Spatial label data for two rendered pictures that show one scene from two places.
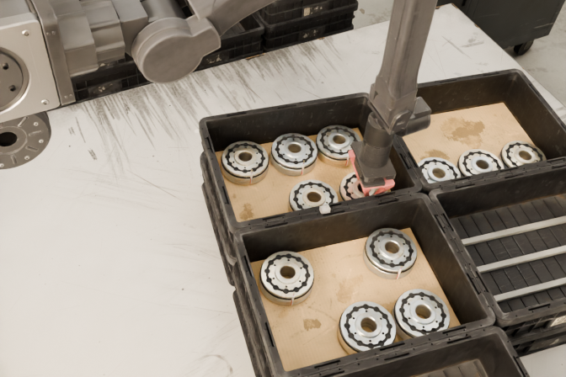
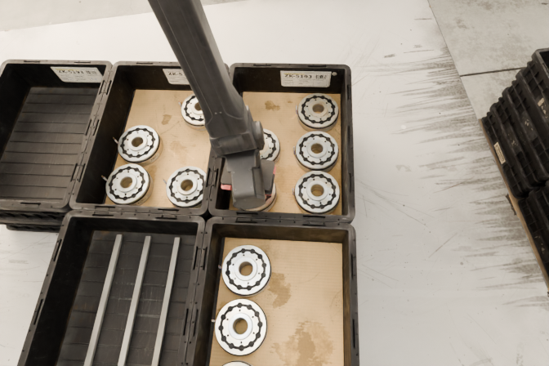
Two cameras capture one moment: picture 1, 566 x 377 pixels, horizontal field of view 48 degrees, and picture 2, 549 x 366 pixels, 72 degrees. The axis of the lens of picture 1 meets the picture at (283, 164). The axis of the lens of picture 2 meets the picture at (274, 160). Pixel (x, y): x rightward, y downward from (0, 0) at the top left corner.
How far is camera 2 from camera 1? 1.21 m
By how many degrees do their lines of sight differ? 59
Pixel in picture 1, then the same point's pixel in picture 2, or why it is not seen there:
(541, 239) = (145, 346)
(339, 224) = not seen: hidden behind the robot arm
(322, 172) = (294, 173)
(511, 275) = (127, 287)
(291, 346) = (158, 103)
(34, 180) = (371, 23)
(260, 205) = (274, 117)
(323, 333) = (156, 123)
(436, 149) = (289, 299)
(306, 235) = not seen: hidden behind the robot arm
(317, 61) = (501, 271)
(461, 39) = not seen: outside the picture
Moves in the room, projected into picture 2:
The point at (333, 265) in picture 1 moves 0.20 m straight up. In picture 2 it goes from (202, 148) to (180, 102)
